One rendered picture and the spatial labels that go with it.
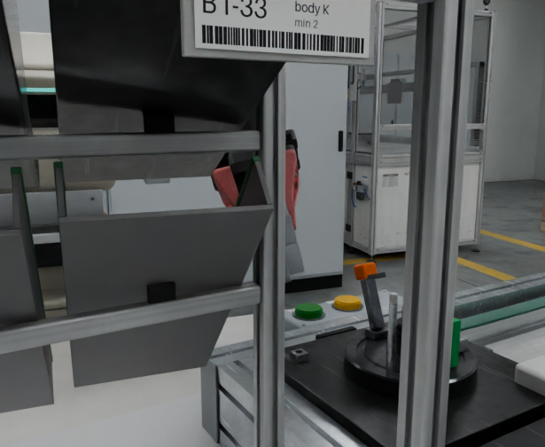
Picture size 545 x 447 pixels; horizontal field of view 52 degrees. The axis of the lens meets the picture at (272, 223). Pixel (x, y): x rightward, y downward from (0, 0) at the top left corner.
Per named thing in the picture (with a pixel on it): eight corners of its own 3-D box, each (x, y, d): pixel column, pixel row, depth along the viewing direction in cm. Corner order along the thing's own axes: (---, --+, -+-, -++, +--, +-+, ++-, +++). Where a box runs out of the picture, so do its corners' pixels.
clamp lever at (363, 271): (365, 330, 65) (352, 266, 66) (378, 326, 66) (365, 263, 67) (385, 328, 62) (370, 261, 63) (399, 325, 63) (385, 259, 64)
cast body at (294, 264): (260, 266, 63) (244, 207, 61) (297, 256, 63) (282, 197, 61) (265, 288, 54) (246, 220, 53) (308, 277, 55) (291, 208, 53)
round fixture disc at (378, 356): (319, 359, 63) (319, 342, 63) (409, 334, 70) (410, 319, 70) (406, 416, 52) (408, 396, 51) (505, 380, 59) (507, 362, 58)
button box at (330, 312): (275, 350, 83) (275, 310, 81) (383, 324, 93) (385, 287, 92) (301, 369, 77) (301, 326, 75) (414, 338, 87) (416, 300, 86)
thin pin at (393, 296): (384, 374, 56) (387, 293, 54) (390, 372, 56) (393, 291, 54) (389, 378, 55) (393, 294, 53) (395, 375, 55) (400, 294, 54)
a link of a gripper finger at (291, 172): (313, 207, 55) (290, 132, 59) (243, 225, 55) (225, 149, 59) (315, 236, 61) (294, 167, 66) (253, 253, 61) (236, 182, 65)
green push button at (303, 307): (289, 318, 81) (289, 305, 81) (312, 313, 83) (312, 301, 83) (305, 327, 78) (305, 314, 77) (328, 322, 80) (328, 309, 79)
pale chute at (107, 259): (73, 388, 53) (70, 344, 56) (206, 366, 58) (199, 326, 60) (57, 222, 31) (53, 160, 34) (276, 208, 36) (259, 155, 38)
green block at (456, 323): (441, 364, 58) (444, 317, 57) (449, 361, 58) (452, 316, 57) (450, 368, 57) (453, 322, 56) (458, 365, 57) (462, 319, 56)
